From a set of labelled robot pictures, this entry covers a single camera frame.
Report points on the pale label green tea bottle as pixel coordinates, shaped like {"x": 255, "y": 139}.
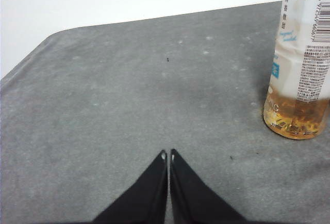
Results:
{"x": 296, "y": 53}

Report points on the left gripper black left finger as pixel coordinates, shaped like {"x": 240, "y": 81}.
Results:
{"x": 147, "y": 198}

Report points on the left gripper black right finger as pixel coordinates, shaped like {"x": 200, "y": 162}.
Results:
{"x": 190, "y": 198}

